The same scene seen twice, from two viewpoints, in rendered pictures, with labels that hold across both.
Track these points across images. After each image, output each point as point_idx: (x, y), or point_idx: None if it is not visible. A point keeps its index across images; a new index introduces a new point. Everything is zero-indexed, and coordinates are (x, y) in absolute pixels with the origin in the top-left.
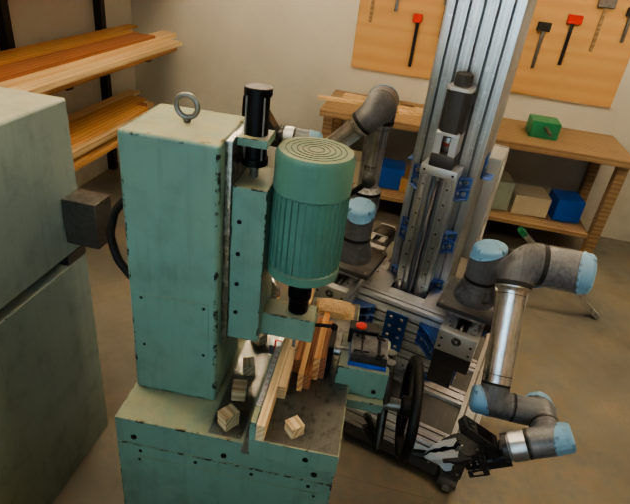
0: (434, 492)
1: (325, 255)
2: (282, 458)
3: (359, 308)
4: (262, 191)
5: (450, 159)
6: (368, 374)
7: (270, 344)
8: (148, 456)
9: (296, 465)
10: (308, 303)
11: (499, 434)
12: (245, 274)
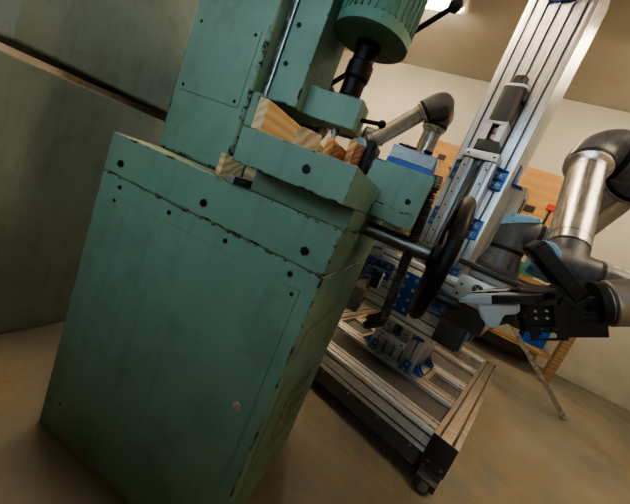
0: (408, 489)
1: None
2: (275, 165)
3: None
4: None
5: (495, 142)
6: (408, 173)
7: None
8: (124, 198)
9: (290, 181)
10: (362, 90)
11: (587, 282)
12: (312, 12)
